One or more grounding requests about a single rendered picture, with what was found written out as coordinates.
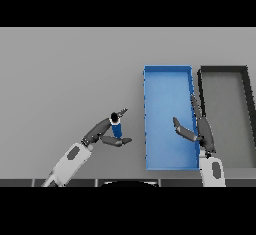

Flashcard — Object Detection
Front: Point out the blue bin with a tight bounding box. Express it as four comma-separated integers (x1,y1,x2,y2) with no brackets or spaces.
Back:
143,64,201,171

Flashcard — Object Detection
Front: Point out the blue pipe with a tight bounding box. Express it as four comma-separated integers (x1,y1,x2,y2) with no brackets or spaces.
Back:
109,111,124,139

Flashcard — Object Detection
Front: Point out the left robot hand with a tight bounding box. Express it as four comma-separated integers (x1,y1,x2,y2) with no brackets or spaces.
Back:
80,107,133,148

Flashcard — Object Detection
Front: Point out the dark grey bin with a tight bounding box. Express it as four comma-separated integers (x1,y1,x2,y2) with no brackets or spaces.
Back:
196,65,256,169

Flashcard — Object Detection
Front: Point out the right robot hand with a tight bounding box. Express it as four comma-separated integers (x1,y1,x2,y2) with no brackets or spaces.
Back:
172,93,217,159

